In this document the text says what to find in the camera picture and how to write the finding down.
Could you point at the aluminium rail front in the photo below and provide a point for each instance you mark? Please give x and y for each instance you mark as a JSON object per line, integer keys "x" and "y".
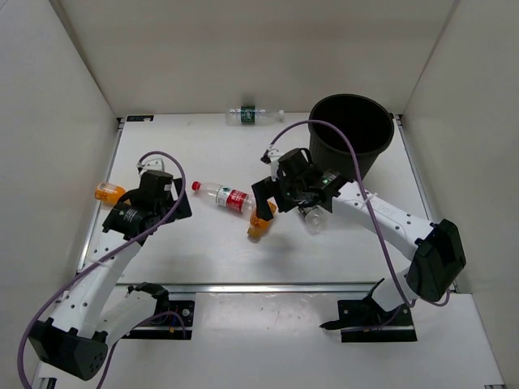
{"x": 268, "y": 288}

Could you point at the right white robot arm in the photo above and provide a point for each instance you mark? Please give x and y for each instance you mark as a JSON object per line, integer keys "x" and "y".
{"x": 434, "y": 250}

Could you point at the clear bottle green label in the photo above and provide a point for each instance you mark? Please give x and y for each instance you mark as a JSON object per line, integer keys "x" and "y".
{"x": 250, "y": 115}

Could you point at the clear plastic bottle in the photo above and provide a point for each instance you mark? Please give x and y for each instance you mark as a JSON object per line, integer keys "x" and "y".
{"x": 314, "y": 218}

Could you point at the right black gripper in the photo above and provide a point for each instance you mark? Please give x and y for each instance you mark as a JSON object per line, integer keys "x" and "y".
{"x": 263, "y": 190}

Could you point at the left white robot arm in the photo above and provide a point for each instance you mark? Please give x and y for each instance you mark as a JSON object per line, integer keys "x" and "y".
{"x": 80, "y": 334}

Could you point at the orange juice bottle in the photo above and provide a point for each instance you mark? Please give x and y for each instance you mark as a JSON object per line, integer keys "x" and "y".
{"x": 108, "y": 194}
{"x": 258, "y": 227}

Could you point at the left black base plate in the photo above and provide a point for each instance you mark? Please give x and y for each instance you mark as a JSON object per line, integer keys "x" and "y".
{"x": 173, "y": 321}

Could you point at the small dark label sticker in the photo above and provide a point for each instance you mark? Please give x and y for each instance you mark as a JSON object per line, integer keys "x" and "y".
{"x": 140, "y": 118}

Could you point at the black plastic waste bin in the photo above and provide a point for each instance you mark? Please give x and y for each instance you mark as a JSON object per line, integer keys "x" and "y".
{"x": 365, "y": 123}

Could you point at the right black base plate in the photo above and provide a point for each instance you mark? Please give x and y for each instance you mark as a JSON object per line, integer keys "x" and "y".
{"x": 359, "y": 322}

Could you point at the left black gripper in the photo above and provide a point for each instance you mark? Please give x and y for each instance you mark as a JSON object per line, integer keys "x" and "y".
{"x": 183, "y": 211}

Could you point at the clear bottle red label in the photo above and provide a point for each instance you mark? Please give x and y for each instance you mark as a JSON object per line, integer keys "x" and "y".
{"x": 219, "y": 195}

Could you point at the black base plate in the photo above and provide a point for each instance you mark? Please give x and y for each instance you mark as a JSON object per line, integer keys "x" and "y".
{"x": 359, "y": 322}
{"x": 173, "y": 321}

